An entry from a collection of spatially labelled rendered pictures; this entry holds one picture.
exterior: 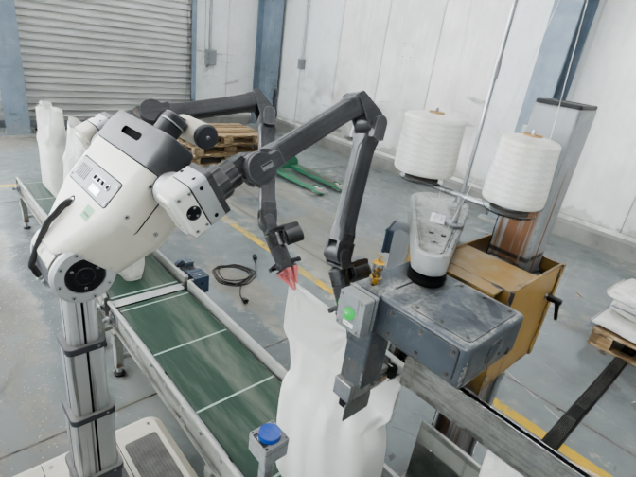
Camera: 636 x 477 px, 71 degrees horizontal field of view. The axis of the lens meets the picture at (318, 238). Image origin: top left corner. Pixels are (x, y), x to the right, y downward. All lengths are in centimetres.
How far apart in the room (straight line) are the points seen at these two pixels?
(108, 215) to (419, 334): 76
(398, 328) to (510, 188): 40
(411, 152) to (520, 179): 28
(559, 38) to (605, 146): 132
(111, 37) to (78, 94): 105
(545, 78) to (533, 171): 480
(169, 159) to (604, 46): 552
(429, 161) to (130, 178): 74
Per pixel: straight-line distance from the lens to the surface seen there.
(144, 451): 206
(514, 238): 134
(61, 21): 824
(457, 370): 93
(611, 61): 613
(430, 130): 117
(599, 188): 614
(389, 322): 99
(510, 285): 120
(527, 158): 107
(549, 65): 586
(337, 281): 128
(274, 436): 129
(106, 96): 849
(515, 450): 115
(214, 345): 232
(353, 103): 125
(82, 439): 167
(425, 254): 103
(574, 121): 126
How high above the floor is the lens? 182
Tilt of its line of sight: 24 degrees down
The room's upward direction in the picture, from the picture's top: 8 degrees clockwise
